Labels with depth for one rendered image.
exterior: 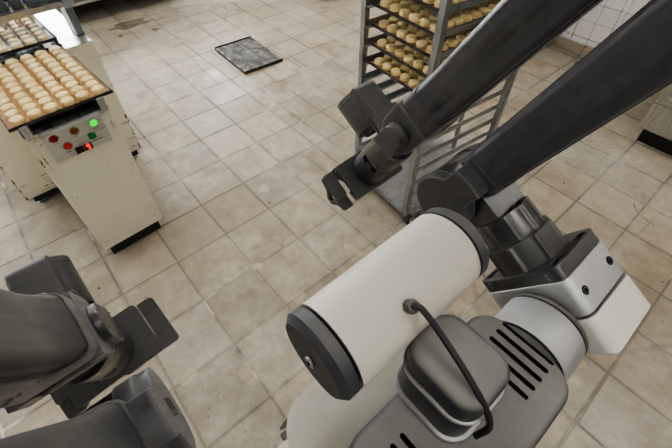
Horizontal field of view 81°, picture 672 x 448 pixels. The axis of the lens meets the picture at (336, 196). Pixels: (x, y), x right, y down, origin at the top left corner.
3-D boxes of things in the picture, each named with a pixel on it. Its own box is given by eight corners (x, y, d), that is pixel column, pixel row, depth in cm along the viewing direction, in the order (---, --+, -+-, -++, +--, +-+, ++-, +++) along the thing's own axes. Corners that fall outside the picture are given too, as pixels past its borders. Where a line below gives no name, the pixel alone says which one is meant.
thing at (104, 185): (66, 194, 251) (-28, 63, 186) (119, 169, 267) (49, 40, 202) (111, 261, 216) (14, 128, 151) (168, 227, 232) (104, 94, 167)
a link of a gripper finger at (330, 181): (310, 192, 72) (324, 174, 64) (338, 173, 76) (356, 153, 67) (332, 222, 72) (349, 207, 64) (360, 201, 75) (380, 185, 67)
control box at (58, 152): (54, 160, 168) (36, 134, 158) (110, 136, 179) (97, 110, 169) (57, 164, 166) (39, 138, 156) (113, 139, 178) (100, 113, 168)
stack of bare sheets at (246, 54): (215, 50, 386) (214, 47, 383) (250, 38, 403) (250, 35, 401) (245, 74, 353) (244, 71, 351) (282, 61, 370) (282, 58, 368)
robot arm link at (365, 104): (404, 143, 49) (449, 117, 53) (351, 69, 50) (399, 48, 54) (366, 178, 59) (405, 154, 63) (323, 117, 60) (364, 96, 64)
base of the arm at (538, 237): (486, 293, 51) (564, 281, 40) (449, 241, 52) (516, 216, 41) (523, 256, 55) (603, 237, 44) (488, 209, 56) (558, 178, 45)
